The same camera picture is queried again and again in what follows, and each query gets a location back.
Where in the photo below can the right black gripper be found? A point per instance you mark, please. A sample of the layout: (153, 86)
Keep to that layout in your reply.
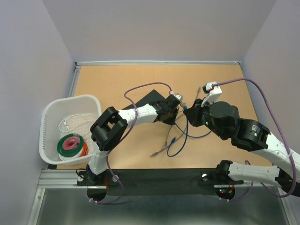
(194, 112)

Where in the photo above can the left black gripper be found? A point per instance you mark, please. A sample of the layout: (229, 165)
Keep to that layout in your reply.
(171, 121)

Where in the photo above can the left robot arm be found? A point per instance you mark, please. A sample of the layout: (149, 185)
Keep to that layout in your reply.
(108, 130)

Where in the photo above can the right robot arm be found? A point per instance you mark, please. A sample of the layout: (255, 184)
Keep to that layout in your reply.
(224, 121)

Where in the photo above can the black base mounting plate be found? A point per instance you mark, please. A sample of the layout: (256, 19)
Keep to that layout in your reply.
(138, 182)

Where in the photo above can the white plastic basket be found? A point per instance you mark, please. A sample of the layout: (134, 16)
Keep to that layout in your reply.
(66, 116)

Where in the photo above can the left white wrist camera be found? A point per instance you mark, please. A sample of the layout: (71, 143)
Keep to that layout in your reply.
(177, 96)

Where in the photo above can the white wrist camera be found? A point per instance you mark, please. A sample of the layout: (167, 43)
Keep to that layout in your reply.
(177, 96)
(212, 91)

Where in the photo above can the black network switch far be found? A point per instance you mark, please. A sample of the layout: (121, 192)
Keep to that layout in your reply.
(152, 98)

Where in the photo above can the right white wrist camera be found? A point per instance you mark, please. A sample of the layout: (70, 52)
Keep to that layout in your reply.
(212, 91)

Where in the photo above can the coiled coloured cable spools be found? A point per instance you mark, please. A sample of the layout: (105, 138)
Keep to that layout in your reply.
(72, 146)

